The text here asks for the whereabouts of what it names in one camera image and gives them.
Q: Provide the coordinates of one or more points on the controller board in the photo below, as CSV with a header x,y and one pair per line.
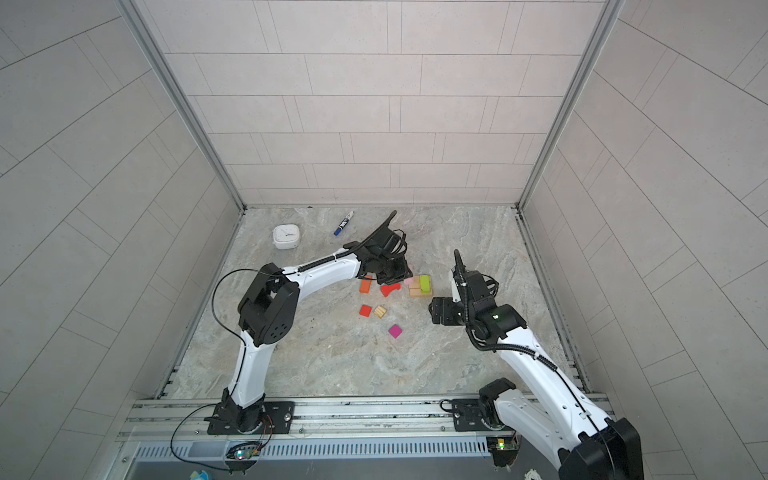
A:
x,y
503,450
244,451

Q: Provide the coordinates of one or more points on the right controller board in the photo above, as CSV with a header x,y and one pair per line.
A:
x,y
503,450

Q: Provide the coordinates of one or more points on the lime green block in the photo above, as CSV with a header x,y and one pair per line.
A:
x,y
425,286

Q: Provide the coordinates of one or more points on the left controller board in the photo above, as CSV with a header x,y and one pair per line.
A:
x,y
244,451

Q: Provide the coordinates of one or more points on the natural wood block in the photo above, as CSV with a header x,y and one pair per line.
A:
x,y
415,291

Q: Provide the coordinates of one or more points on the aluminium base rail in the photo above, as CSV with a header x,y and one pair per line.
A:
x,y
310,418

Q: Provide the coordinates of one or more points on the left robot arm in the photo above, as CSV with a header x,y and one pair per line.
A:
x,y
268,308

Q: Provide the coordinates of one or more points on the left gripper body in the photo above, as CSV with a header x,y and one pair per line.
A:
x,y
391,271

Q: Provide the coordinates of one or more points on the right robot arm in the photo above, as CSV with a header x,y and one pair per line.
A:
x,y
578,438

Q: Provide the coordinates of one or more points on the small striped wood cube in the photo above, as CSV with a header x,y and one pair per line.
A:
x,y
380,311

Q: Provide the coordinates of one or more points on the blue whiteboard marker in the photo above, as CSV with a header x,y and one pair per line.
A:
x,y
343,223

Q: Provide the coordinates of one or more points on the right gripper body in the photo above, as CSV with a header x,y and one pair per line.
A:
x,y
451,313

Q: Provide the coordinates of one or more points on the magenta cube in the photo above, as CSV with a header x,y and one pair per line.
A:
x,y
395,331

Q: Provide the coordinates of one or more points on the red arch block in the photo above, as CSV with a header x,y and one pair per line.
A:
x,y
386,290

